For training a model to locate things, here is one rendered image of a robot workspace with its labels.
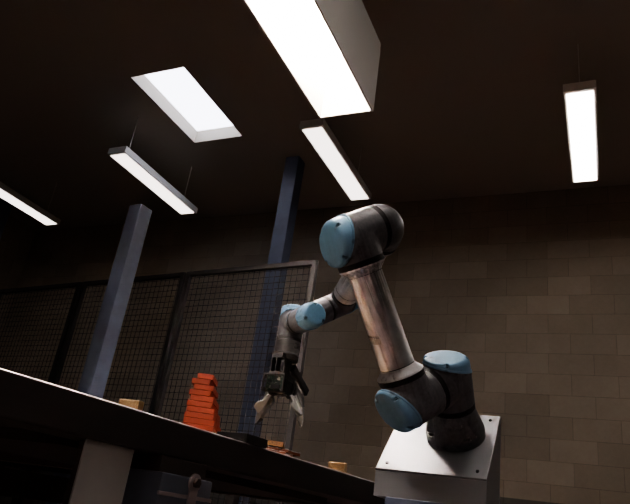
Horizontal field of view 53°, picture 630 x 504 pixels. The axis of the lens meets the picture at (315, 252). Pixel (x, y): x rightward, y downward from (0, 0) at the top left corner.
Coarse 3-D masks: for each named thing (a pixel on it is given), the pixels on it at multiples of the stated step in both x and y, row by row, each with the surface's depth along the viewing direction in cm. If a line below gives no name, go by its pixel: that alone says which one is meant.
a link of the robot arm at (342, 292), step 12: (372, 204) 156; (384, 204) 156; (396, 216) 154; (396, 228) 153; (396, 240) 155; (384, 252) 161; (336, 288) 182; (348, 288) 177; (336, 300) 183; (348, 300) 181; (336, 312) 184; (348, 312) 187
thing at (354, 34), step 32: (256, 0) 309; (288, 0) 342; (320, 0) 298; (352, 0) 339; (288, 32) 341; (352, 32) 337; (288, 64) 339; (320, 64) 380; (352, 64) 335; (320, 96) 377; (352, 96) 373
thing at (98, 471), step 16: (96, 448) 95; (112, 448) 97; (128, 448) 100; (80, 464) 92; (96, 464) 95; (112, 464) 97; (128, 464) 100; (80, 480) 92; (96, 480) 94; (112, 480) 97; (80, 496) 92; (96, 496) 94; (112, 496) 97
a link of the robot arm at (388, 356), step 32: (352, 224) 146; (384, 224) 151; (352, 256) 146; (352, 288) 151; (384, 288) 149; (384, 320) 148; (384, 352) 149; (384, 384) 149; (416, 384) 147; (384, 416) 152; (416, 416) 146
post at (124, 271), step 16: (144, 208) 379; (128, 224) 375; (144, 224) 378; (128, 240) 368; (128, 256) 364; (112, 272) 363; (128, 272) 363; (112, 288) 358; (128, 288) 362; (112, 304) 352; (112, 320) 350; (96, 336) 347; (112, 336) 349; (96, 352) 342; (112, 352) 348; (96, 368) 338; (80, 384) 338; (96, 384) 337
